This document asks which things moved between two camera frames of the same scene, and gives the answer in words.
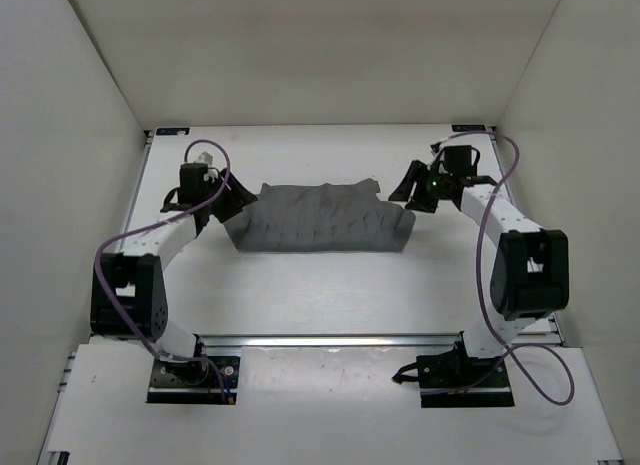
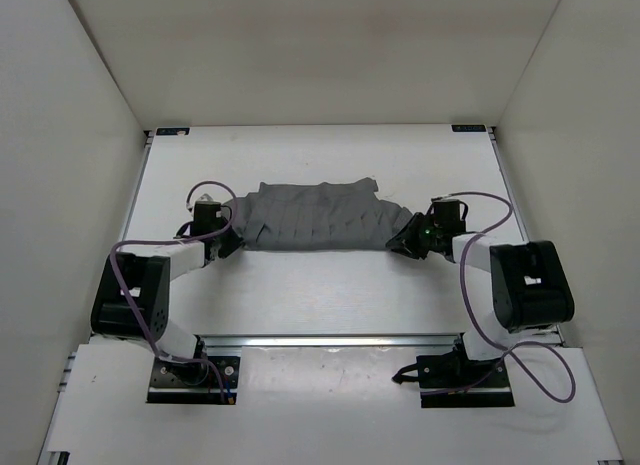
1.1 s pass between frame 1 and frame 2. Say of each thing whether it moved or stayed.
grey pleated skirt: stayed
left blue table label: stayed
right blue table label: stayed
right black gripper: moved
